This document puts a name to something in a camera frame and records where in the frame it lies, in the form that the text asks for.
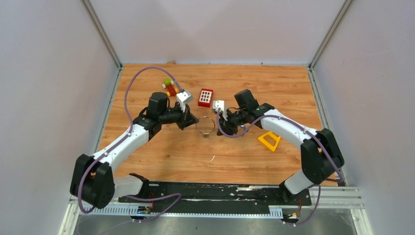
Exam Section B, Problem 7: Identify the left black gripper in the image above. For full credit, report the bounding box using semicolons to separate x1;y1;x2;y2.
159;102;198;130

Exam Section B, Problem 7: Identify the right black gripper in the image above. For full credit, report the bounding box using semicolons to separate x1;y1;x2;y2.
218;108;248;135

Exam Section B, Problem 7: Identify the silver keyring with keys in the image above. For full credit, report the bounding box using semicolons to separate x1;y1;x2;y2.
196;116;216;139

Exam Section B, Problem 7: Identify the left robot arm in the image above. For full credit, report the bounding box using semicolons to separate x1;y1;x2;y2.
69;90;198;209

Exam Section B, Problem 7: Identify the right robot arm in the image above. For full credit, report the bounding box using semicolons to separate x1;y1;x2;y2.
212;89;345;205

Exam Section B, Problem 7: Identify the red window toy brick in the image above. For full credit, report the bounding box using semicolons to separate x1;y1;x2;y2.
198;89;213;108

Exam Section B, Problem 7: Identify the colourful toy brick car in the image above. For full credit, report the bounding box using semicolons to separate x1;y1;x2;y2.
162;78;179;97

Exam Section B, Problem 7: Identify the yellow triangular plastic piece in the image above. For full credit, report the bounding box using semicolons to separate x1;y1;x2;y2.
257;131;281;152

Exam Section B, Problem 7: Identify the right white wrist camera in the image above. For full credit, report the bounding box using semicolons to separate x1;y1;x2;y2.
211;100;228;121

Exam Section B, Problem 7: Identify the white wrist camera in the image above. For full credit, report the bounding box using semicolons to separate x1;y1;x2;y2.
211;100;228;121
176;90;193;113

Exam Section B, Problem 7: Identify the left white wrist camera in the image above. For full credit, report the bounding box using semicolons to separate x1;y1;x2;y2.
176;90;193;113

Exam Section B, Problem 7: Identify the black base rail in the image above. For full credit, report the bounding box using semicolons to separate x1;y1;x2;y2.
118;181;313;218

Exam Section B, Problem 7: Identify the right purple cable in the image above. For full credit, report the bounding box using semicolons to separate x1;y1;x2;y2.
216;108;345;227

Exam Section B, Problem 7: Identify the purple cable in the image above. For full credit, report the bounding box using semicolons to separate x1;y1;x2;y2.
77;66;185;224
216;108;345;227

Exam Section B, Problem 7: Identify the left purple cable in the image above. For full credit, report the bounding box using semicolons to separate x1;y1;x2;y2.
77;66;185;224

